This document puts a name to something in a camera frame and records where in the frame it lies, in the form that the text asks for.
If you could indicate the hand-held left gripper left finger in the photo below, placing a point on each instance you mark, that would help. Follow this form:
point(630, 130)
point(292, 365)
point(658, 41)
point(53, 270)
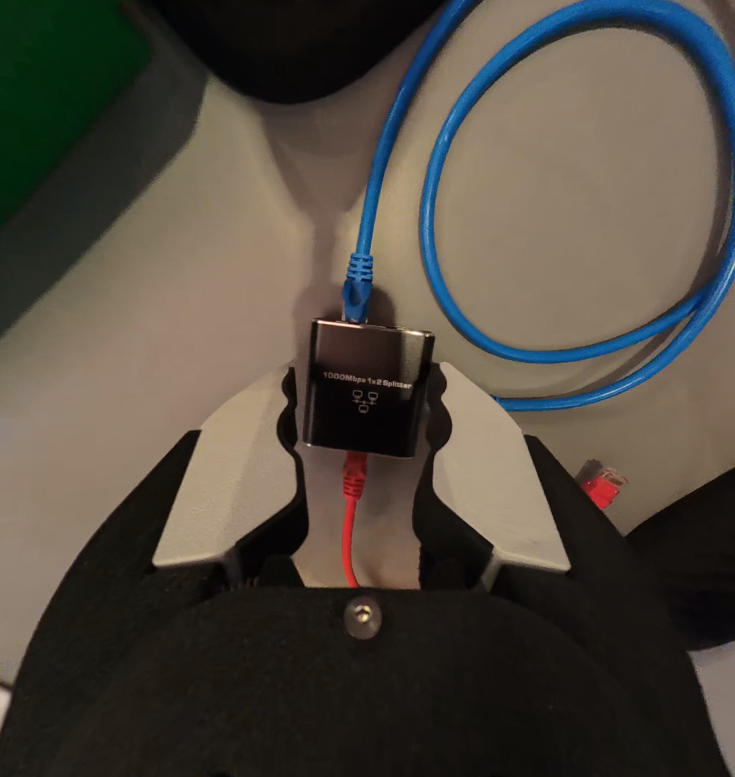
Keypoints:
point(234, 473)

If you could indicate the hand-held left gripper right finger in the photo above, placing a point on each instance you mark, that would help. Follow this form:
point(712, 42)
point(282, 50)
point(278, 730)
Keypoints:
point(495, 479)

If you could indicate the black ethernet splitter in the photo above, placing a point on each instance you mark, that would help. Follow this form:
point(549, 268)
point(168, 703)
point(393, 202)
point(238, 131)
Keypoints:
point(367, 419)

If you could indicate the green plastic bin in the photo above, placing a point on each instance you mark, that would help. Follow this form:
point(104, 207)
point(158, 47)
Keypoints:
point(39, 91)

